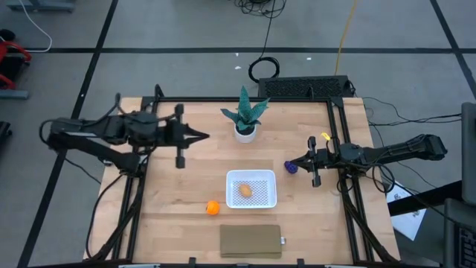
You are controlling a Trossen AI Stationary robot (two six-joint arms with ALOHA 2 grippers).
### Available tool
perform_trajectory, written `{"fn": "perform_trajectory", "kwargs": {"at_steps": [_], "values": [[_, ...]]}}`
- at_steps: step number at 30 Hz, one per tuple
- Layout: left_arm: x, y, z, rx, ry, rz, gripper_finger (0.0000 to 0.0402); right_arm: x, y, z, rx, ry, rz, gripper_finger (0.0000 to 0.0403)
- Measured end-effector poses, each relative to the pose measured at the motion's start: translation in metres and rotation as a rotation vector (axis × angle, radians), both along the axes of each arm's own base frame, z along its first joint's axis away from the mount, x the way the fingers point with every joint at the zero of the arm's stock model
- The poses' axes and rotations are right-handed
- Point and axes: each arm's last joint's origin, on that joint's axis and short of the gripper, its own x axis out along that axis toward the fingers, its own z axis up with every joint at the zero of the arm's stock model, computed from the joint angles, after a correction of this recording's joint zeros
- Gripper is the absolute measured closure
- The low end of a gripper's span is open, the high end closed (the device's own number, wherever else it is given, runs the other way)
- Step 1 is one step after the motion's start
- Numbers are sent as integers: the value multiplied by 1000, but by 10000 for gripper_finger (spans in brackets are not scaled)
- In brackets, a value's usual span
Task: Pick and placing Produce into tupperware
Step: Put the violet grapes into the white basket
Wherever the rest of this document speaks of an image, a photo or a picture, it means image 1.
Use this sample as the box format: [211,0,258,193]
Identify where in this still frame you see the black bar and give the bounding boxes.
[388,181,463,217]

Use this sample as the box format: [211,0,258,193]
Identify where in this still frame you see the black aluminium table frame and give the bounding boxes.
[84,83,401,267]

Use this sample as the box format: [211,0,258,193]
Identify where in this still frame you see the white round plant pot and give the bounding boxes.
[234,122,258,144]

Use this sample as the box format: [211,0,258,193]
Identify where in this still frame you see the tangled black cables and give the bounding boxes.
[234,0,287,18]

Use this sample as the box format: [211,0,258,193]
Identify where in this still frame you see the yellow floor cable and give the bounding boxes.
[334,0,360,77]

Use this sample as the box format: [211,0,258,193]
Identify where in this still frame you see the white floor cable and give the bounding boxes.
[18,0,54,53]

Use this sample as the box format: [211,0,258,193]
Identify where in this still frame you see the white printed paper sheet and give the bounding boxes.
[386,180,427,241]

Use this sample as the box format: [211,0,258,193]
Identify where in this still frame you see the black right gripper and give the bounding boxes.
[289,135,338,188]

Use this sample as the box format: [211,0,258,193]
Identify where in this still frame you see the grey furniture base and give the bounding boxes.
[7,0,75,12]

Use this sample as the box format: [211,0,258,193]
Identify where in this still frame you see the orange toy fruit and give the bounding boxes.
[205,200,221,216]

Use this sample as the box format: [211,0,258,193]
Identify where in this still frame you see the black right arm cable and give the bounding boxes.
[336,159,397,195]

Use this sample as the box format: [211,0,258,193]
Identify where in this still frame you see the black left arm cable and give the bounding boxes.
[85,173,126,260]

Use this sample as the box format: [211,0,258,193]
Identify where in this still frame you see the white perforated plastic basket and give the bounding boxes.
[225,169,278,209]

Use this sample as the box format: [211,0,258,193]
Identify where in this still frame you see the grey upright panel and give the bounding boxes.
[460,102,476,205]

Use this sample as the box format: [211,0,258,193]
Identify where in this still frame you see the grey cabinet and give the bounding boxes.
[443,198,476,268]

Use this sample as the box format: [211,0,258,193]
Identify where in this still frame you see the black perforated metal box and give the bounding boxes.
[257,75,355,100]

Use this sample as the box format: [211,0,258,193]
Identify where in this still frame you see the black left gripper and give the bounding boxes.
[161,103,210,169]

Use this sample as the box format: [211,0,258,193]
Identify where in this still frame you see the coiled black floor cable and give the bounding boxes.
[248,0,280,84]

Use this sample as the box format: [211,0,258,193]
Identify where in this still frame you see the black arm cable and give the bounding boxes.
[85,173,126,260]
[336,159,397,195]

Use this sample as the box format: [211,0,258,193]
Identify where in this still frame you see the green snake plant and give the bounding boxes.
[219,86,271,132]

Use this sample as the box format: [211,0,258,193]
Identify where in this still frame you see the red and black cart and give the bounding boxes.
[0,29,33,100]

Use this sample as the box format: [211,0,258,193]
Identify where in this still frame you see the thin black floor cable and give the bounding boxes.
[362,96,462,127]

